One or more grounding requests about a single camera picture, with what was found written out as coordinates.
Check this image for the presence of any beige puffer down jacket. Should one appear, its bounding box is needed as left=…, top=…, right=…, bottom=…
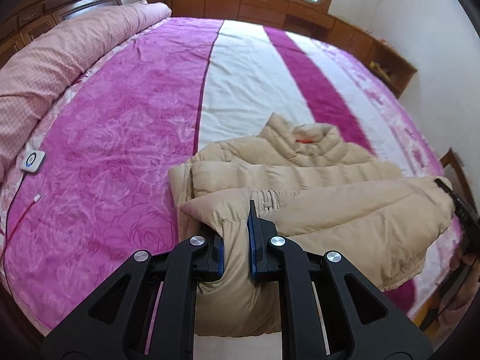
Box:
left=168, top=114, right=454, bottom=337

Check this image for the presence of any wooden chair beside bed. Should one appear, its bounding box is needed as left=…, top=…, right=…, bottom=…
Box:
left=440, top=147, right=478, bottom=212

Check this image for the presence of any magenta white floral bedspread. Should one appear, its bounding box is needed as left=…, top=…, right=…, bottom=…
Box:
left=1, top=18, right=442, bottom=332

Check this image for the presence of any white square controller device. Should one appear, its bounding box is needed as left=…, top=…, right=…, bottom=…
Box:
left=20, top=150, right=47, bottom=174

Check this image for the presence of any brown wooden cabinet row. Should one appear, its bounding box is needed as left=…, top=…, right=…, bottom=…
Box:
left=146, top=0, right=417, bottom=98

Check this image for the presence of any pink checkered rolled quilt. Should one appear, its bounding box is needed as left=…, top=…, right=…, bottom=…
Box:
left=1, top=1, right=172, bottom=176

